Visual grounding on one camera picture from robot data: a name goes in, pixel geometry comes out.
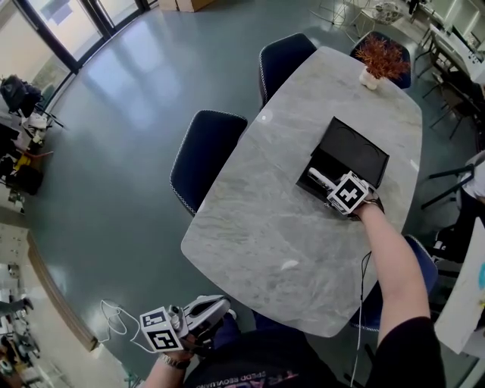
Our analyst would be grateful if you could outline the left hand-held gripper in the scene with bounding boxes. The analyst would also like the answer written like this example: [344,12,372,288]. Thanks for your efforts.
[139,294,232,357]

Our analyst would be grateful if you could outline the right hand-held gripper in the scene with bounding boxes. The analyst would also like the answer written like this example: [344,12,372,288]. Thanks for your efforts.
[320,171,380,217]

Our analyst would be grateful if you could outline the black storage box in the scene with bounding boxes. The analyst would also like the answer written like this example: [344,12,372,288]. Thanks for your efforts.
[295,116,391,202]

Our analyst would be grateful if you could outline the person's left forearm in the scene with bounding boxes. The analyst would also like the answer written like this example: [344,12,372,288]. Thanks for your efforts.
[142,350,195,388]

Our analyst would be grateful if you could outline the person's right forearm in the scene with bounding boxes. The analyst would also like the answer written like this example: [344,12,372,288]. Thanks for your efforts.
[355,202,433,344]

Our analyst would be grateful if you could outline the black wristband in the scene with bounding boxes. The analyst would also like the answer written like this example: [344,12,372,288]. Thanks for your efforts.
[361,196,386,214]

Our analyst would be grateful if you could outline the person's dark trousers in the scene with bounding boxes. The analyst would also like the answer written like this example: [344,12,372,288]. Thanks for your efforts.
[214,312,308,344]

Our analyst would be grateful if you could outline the metal wristwatch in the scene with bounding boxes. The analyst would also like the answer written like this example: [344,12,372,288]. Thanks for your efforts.
[158,353,191,371]

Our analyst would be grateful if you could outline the person's black shirt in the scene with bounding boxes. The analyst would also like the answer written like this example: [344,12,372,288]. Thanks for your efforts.
[183,316,446,388]

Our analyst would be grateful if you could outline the black metal chair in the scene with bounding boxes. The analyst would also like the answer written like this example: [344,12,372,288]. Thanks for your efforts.
[419,163,477,211]

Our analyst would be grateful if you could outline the dark blue chair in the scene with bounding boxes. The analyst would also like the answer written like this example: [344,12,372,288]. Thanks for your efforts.
[348,233,440,333]
[169,109,249,217]
[258,33,318,111]
[349,30,413,90]

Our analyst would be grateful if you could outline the orange plant in white vase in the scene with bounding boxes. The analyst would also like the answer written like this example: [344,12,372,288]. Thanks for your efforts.
[355,31,411,91]

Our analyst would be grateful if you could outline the curved wooden counter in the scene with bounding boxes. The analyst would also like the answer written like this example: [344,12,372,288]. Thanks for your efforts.
[25,229,100,354]

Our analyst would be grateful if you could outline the white side table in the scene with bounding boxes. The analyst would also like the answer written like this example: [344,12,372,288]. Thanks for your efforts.
[433,217,485,359]

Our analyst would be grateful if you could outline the white desk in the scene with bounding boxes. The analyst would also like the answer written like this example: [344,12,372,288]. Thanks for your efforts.
[415,14,485,86]

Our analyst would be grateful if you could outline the cardboard box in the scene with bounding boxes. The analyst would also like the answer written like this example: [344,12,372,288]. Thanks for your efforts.
[158,0,215,14]

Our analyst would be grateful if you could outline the black backpack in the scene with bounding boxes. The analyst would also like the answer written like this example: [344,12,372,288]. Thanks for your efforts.
[0,74,43,118]

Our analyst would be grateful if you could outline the white cable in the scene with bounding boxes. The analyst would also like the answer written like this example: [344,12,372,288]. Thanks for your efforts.
[99,299,153,348]

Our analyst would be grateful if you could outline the thin black-white cable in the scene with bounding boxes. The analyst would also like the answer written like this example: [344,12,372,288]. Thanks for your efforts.
[349,249,374,388]

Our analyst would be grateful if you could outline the white wire chair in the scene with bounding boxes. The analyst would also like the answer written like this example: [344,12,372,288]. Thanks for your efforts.
[309,0,405,39]

